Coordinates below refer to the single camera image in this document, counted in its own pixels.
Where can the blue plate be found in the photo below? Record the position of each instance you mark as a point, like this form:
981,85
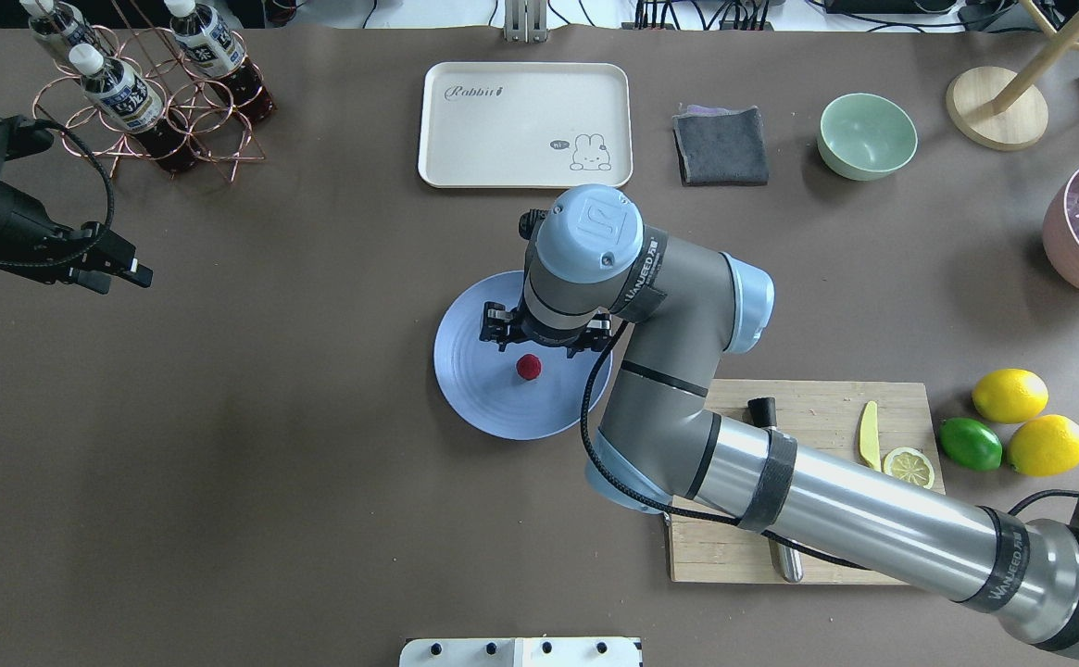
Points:
480,382

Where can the copper wire bottle rack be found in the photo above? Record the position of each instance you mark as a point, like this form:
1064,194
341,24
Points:
178,95

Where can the yellow lemon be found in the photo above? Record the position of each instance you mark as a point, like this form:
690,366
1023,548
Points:
1010,395
1044,446

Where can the yellow plastic knife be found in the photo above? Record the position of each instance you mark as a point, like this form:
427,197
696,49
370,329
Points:
869,447

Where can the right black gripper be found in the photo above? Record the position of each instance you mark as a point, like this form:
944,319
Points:
495,326

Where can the lemon half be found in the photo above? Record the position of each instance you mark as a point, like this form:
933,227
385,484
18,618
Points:
910,465

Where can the dark drink bottle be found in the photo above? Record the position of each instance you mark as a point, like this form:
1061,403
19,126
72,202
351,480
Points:
219,57
58,27
129,100

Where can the grey folded cloth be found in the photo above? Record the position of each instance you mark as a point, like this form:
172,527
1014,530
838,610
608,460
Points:
721,146

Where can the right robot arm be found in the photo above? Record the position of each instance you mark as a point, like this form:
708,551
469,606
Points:
590,256

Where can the steel muddler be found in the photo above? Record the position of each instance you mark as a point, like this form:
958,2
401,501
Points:
786,561

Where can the green lime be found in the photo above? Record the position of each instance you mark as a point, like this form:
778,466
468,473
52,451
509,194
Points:
970,443

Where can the cream rabbit tray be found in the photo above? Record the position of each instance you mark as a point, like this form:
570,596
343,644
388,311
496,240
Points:
525,125

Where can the wooden cup stand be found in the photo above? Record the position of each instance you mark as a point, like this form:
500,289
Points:
1001,109

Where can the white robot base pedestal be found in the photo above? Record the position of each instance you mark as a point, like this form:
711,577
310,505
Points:
524,651

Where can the green bowl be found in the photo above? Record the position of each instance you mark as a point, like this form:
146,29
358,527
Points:
865,137

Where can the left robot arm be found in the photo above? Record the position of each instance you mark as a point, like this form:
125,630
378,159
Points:
35,247

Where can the red strawberry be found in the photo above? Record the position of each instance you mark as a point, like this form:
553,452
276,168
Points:
529,367

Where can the wooden cutting board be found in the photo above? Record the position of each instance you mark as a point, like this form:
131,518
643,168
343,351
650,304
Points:
824,415

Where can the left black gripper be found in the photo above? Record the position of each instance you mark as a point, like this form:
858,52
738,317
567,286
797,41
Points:
13,220

